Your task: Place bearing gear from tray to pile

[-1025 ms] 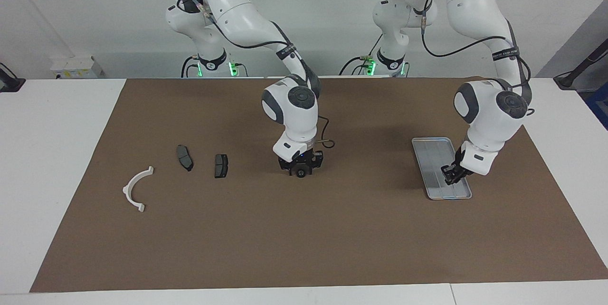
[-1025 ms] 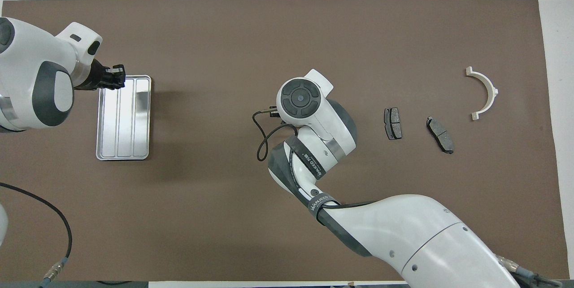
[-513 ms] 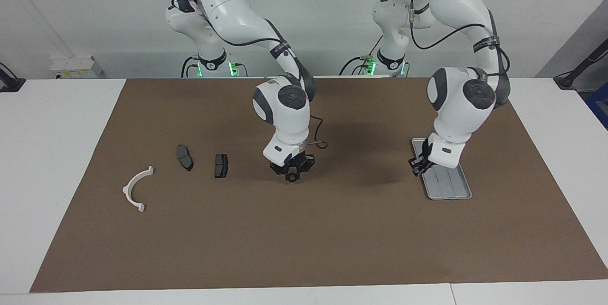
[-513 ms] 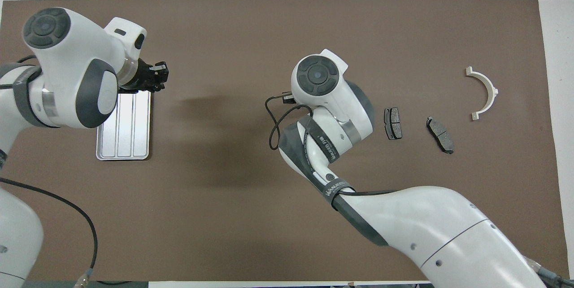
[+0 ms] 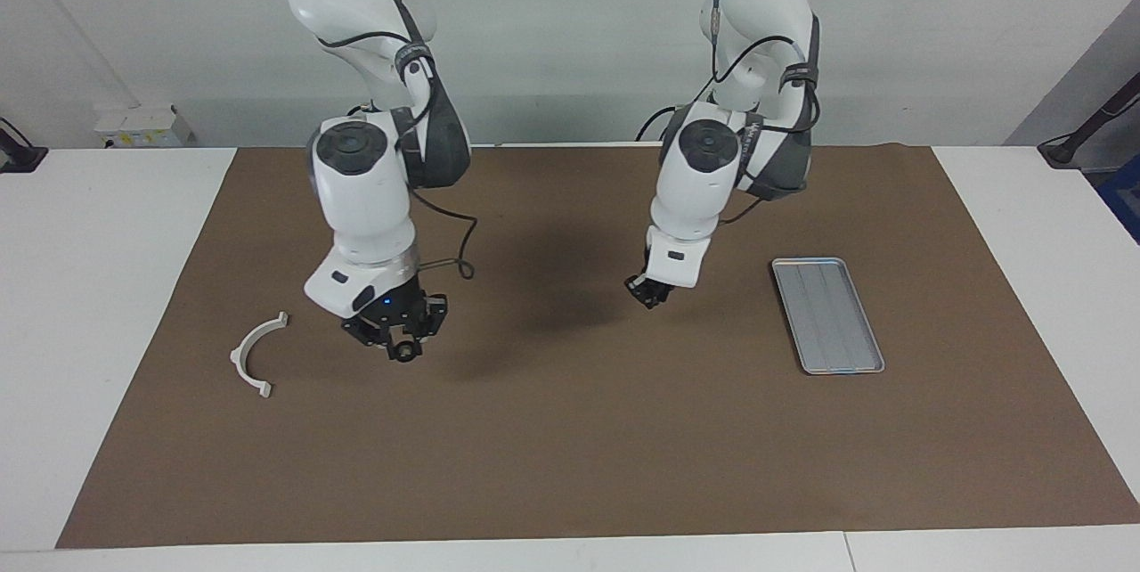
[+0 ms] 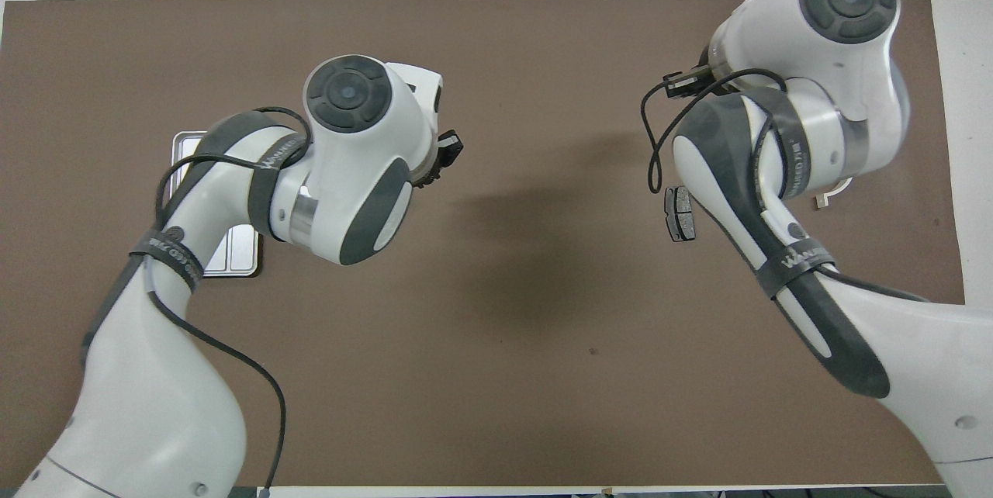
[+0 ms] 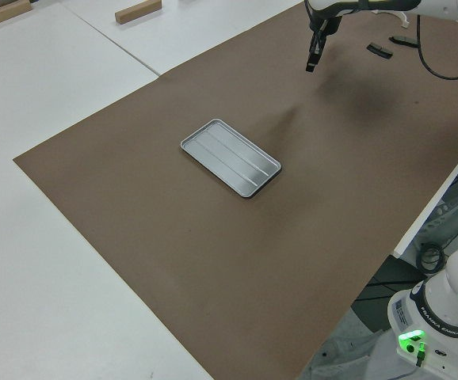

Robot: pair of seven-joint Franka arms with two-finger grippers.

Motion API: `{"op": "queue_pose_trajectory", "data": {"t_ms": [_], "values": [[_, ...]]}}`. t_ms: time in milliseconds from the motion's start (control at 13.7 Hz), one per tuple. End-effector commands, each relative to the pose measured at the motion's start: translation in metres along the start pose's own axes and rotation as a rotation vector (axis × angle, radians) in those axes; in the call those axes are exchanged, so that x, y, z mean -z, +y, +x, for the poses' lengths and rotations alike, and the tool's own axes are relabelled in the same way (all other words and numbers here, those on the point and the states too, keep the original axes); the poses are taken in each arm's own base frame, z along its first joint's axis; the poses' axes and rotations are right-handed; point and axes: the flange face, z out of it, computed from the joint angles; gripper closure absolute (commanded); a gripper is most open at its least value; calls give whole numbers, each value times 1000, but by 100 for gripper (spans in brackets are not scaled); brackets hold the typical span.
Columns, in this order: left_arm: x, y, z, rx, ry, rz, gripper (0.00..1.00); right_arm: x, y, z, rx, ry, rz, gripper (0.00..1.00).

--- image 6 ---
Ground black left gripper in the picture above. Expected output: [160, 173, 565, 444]
[410, 130, 465, 189]

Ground silver metal tray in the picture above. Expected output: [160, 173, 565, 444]
[171, 131, 261, 278]

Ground brown table mat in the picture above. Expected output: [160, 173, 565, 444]
[0, 0, 967, 487]

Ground rectangular dark brake pad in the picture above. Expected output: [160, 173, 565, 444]
[665, 186, 697, 243]

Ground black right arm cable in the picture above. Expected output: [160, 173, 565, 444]
[641, 66, 788, 195]

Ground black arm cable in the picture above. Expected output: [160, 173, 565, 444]
[641, 66, 788, 195]
[154, 105, 315, 493]

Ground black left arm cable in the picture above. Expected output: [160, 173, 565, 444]
[154, 105, 315, 493]

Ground white semicircular plastic bracket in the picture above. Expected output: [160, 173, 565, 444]
[813, 176, 854, 210]

